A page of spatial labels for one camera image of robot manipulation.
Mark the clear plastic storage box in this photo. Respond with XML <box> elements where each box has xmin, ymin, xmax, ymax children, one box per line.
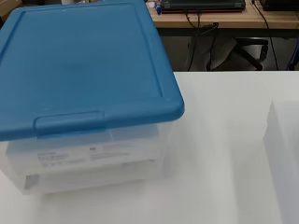
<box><xmin>0</xmin><ymin>119</ymin><xmax>176</xmax><ymax>197</ymax></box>

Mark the white flat box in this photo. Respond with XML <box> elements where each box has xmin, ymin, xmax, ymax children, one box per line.
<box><xmin>7</xmin><ymin>133</ymin><xmax>162</xmax><ymax>172</ymax></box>
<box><xmin>23</xmin><ymin>159</ymin><xmax>164</xmax><ymax>191</ymax></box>
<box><xmin>263</xmin><ymin>100</ymin><xmax>299</xmax><ymax>224</ymax></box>

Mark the black device on desk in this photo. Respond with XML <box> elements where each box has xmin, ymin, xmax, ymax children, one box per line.
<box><xmin>259</xmin><ymin>0</ymin><xmax>299</xmax><ymax>12</ymax></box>

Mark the blue hanging cable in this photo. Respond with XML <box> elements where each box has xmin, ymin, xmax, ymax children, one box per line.
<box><xmin>286</xmin><ymin>36</ymin><xmax>299</xmax><ymax>71</ymax></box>

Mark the black office chair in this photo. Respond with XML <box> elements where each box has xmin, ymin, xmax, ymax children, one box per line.
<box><xmin>186</xmin><ymin>29</ymin><xmax>270</xmax><ymax>72</ymax></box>

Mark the black hanging cable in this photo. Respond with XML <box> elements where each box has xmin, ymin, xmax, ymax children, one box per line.
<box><xmin>251</xmin><ymin>0</ymin><xmax>280</xmax><ymax>71</ymax></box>
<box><xmin>183</xmin><ymin>11</ymin><xmax>204</xmax><ymax>72</ymax></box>

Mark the small blue bottle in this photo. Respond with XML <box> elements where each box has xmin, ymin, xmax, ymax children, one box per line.
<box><xmin>154</xmin><ymin>0</ymin><xmax>164</xmax><ymax>16</ymax></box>

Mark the wooden desk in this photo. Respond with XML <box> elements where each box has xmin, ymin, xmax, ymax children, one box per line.
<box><xmin>147</xmin><ymin>0</ymin><xmax>299</xmax><ymax>31</ymax></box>

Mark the blue plastic box lid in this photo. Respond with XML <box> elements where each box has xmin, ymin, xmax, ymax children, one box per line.
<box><xmin>0</xmin><ymin>0</ymin><xmax>185</xmax><ymax>143</ymax></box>

